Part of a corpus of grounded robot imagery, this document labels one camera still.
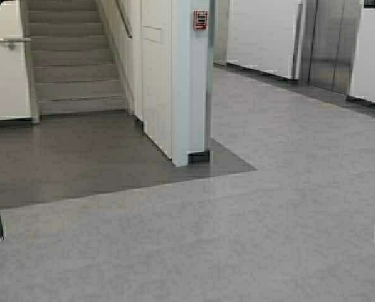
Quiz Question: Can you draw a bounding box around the red fire alarm pull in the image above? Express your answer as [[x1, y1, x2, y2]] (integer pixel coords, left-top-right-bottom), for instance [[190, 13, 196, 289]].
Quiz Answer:
[[193, 10, 208, 31]]

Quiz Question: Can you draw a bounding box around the white door with handle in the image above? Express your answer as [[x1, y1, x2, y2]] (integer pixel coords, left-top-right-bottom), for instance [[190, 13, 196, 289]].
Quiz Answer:
[[0, 1, 40, 124]]

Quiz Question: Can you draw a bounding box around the staircase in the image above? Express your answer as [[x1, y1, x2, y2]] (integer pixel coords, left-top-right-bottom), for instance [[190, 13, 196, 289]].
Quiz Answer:
[[26, 1, 127, 116]]

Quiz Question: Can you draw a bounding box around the steel elevator door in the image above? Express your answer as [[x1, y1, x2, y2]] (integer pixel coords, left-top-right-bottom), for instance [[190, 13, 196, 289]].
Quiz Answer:
[[301, 1, 361, 95]]

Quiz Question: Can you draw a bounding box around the stair handrail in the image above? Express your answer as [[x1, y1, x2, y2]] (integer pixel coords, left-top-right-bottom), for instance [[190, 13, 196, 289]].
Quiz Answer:
[[115, 0, 133, 39]]

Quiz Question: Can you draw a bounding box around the black wall sign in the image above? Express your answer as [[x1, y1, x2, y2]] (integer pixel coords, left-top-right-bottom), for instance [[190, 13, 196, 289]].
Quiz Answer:
[[363, 0, 375, 9]]

